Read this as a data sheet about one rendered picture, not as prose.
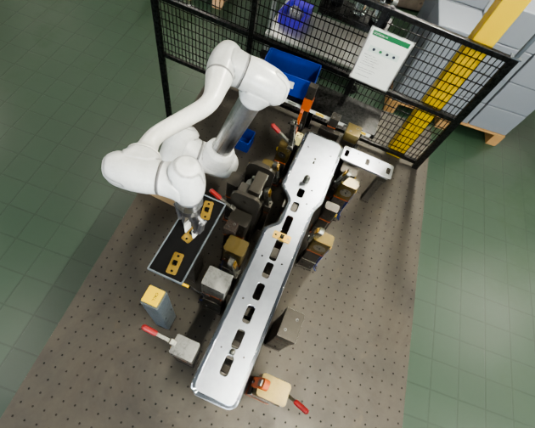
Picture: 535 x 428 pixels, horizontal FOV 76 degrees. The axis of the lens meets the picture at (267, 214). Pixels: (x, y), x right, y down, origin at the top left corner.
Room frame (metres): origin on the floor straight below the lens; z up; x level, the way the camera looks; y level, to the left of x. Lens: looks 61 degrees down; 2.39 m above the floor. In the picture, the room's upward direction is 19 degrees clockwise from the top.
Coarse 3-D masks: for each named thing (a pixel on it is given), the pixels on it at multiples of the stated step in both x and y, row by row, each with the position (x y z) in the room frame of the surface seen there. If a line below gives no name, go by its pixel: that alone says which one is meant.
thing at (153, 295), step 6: (150, 288) 0.25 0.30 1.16; (156, 288) 0.25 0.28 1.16; (144, 294) 0.22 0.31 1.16; (150, 294) 0.23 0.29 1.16; (156, 294) 0.23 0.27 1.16; (162, 294) 0.24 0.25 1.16; (144, 300) 0.20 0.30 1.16; (150, 300) 0.21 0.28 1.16; (156, 300) 0.21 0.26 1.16; (156, 306) 0.20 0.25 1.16
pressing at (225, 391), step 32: (320, 160) 1.18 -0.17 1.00; (288, 192) 0.92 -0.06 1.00; (320, 192) 0.99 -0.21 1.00; (256, 256) 0.55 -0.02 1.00; (288, 256) 0.60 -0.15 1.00; (224, 320) 0.25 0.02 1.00; (256, 320) 0.30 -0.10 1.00; (224, 352) 0.14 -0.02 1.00; (256, 352) 0.18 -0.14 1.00; (192, 384) 0.01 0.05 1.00; (224, 384) 0.04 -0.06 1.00
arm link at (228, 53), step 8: (224, 40) 1.12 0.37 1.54; (216, 48) 1.04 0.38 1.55; (224, 48) 1.04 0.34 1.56; (232, 48) 1.07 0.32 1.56; (216, 56) 0.99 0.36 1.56; (224, 56) 1.00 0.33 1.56; (232, 56) 1.02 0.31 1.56; (240, 56) 1.04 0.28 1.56; (248, 56) 1.06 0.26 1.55; (208, 64) 0.97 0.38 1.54; (216, 64) 0.96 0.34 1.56; (224, 64) 0.97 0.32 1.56; (232, 64) 1.00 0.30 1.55; (240, 64) 1.02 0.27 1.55; (248, 64) 1.03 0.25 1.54; (232, 72) 0.97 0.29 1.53; (240, 72) 1.00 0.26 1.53; (240, 80) 0.99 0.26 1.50
